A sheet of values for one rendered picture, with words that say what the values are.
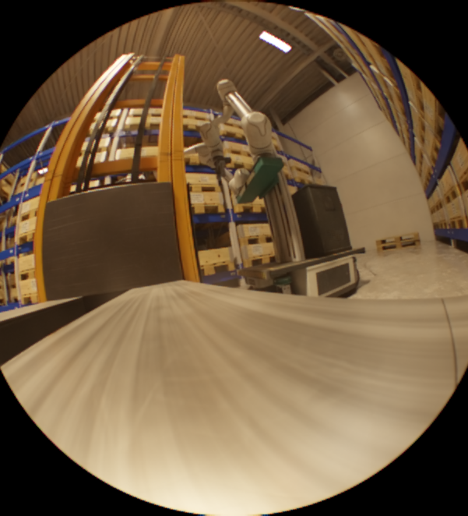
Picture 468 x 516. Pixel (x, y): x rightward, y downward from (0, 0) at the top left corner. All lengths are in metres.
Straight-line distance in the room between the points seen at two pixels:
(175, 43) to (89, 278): 7.55
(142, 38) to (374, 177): 8.81
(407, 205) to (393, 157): 1.43
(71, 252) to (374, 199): 5.73
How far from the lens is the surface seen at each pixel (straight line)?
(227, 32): 7.56
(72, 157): 1.08
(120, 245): 0.59
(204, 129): 1.09
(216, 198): 2.54
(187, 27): 7.43
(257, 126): 0.98
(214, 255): 2.26
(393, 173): 5.56
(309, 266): 0.93
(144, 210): 0.62
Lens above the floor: 0.39
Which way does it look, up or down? 2 degrees up
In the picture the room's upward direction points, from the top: 10 degrees counter-clockwise
